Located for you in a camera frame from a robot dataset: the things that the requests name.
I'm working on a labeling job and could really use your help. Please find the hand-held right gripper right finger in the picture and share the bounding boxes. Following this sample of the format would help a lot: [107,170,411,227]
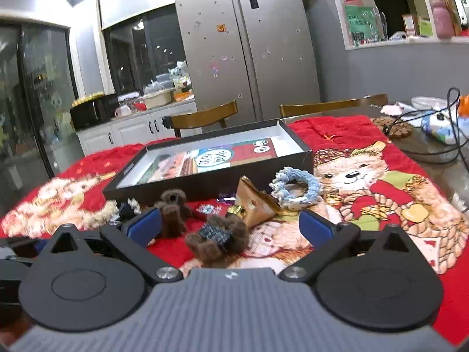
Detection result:
[278,209,419,285]

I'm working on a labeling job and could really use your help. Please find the dark kitchen window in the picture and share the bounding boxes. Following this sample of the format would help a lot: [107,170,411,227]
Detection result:
[103,3,187,96]

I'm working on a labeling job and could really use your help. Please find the red printed bear blanket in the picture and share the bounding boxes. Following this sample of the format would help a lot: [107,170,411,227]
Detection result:
[0,115,469,345]

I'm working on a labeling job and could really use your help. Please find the brown plush bear hair tie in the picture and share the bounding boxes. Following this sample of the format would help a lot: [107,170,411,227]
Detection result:
[156,189,193,239]

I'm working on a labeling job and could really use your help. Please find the black cable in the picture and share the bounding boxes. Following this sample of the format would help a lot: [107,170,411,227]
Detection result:
[381,87,469,165]

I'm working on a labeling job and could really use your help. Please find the silver double door refrigerator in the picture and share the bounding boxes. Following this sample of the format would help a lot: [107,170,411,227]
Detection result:
[173,0,321,127]

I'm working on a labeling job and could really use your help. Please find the brown triangular paper packet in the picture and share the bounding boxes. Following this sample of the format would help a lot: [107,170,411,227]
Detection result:
[234,176,284,228]

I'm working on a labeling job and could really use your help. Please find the small red blue packet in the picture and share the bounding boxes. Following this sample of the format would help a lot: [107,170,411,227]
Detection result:
[195,203,223,218]

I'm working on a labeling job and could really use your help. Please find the clear glass vase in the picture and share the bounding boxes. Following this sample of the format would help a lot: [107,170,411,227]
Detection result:
[373,6,388,41]

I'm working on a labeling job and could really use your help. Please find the printed plastic bag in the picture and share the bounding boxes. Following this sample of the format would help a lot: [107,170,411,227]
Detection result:
[169,61,193,92]

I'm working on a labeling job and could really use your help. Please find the beige plastic basin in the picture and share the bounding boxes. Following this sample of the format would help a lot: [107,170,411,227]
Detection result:
[142,90,176,109]

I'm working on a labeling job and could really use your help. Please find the white plate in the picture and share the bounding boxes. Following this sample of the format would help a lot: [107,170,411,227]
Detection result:
[410,96,448,111]

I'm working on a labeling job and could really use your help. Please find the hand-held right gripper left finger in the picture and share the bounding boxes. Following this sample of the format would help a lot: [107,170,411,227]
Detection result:
[38,207,184,285]

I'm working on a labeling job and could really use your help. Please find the black microwave oven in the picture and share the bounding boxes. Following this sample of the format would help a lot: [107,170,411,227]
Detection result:
[69,93,118,131]

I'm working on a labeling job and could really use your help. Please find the wooden bead trivet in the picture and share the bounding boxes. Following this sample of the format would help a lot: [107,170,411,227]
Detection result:
[371,115,414,141]

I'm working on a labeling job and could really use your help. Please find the gold chocolates tray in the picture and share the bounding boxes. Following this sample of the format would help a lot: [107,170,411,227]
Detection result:
[71,91,106,103]

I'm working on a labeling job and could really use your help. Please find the white kitchen cabinets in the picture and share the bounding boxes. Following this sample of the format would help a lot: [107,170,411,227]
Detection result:
[76,101,201,157]

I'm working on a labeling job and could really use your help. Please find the black shallow box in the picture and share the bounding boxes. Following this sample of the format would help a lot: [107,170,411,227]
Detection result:
[103,118,314,211]

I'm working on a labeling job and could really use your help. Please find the black scrunchie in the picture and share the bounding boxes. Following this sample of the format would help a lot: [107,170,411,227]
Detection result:
[109,203,132,225]

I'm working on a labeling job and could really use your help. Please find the printed tissue packet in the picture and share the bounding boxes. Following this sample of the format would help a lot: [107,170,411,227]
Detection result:
[421,112,469,144]

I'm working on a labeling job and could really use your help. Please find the green card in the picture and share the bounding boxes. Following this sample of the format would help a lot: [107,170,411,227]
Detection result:
[344,5,380,43]

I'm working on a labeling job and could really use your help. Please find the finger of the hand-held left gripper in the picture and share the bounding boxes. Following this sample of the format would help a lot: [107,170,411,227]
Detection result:
[0,238,50,261]

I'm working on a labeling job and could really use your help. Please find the pink bottle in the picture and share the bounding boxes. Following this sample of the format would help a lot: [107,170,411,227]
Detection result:
[430,0,456,39]

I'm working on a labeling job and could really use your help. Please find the stack of clear tubs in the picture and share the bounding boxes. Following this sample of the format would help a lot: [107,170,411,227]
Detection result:
[144,74,174,94]

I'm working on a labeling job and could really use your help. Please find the brown plush scrunchie dark bow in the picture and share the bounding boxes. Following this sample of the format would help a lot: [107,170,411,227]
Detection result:
[185,214,252,268]

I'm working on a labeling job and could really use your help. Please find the blue crocheted scrunchie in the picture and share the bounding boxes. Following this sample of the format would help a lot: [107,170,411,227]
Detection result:
[270,167,323,211]

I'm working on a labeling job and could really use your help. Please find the wooden chair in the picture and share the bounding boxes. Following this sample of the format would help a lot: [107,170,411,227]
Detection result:
[279,93,389,119]
[162,100,239,138]

